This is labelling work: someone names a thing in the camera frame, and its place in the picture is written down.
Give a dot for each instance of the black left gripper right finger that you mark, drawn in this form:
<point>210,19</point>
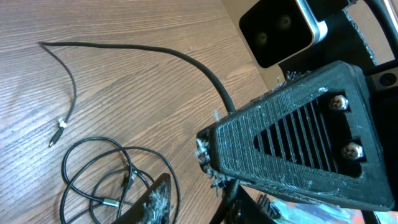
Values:
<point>238,207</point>

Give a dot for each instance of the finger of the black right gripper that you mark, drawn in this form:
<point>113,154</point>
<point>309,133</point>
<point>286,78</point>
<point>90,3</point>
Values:
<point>244,145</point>

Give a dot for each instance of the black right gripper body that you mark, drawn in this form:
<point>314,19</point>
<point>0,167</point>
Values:
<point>351,40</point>

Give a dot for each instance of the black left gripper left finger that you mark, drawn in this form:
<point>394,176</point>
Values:
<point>153,207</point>

